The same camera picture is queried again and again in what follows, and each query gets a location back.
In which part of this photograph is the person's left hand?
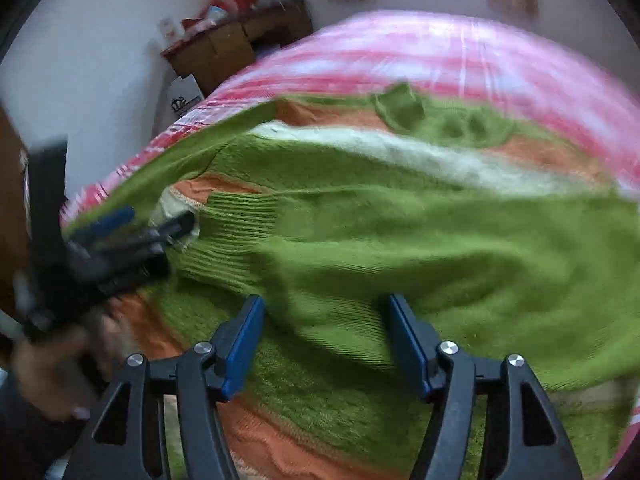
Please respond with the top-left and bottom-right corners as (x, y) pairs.
(10, 296), (132, 422)

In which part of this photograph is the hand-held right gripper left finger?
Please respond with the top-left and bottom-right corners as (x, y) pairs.
(62, 294), (266, 480)

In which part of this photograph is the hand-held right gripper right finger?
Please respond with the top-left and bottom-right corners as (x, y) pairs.
(387, 294), (583, 480)

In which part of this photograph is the brown wooden board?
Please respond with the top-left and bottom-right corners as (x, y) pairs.
(0, 105), (32, 311)

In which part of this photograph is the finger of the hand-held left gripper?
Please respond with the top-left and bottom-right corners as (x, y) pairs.
(65, 206), (137, 246)
(95, 210), (197, 261)

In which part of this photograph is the green fleece cloth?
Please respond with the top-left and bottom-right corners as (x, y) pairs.
(65, 82), (640, 480)

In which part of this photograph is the bed with red plaid sheet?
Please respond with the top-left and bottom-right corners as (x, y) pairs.
(59, 10), (640, 231)

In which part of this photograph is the brown wooden desk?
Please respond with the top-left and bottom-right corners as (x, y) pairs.
(160, 0), (315, 98)

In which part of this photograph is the person's left forearm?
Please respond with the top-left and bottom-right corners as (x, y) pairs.
(0, 370), (96, 480)

